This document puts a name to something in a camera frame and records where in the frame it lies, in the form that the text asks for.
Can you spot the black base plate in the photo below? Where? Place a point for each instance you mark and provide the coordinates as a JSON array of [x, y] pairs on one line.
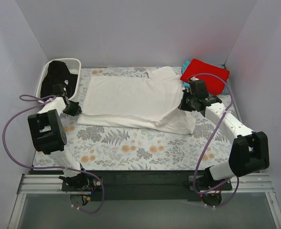
[[147, 185]]

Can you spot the white plastic basket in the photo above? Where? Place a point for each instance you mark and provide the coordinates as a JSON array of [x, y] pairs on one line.
[[74, 66]]

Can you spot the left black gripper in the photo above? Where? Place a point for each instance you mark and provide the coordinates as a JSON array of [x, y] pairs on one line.
[[74, 108]]

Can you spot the floral table mat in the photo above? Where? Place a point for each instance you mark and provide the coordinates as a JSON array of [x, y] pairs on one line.
[[108, 148]]

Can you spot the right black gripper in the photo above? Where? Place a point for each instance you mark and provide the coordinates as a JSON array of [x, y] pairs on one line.
[[185, 102]]

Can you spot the red folded t shirt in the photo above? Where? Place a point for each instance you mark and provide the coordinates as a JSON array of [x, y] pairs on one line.
[[209, 76]]

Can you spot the white t shirt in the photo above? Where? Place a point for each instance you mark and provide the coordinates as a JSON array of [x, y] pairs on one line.
[[138, 102]]

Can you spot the black t shirt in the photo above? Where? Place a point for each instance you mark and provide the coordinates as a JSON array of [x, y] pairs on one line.
[[58, 73]]

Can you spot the blue folded t shirt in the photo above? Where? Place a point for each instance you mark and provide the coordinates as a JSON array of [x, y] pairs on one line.
[[186, 68]]

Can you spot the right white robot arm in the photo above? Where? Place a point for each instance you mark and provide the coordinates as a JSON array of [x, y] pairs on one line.
[[249, 152]]

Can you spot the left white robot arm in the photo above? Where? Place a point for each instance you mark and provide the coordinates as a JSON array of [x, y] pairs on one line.
[[48, 136]]

